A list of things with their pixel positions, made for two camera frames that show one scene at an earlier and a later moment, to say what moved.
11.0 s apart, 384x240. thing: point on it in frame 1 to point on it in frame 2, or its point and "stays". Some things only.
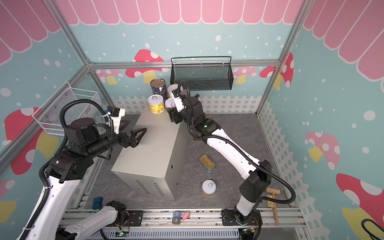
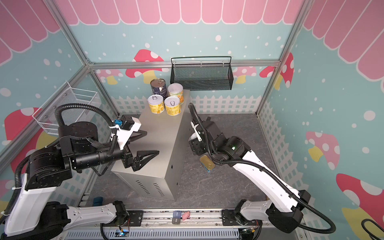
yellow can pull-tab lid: (170, 102) stays
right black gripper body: (175, 114) to (197, 147)
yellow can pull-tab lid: (156, 103) stays
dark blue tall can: (159, 87) stays
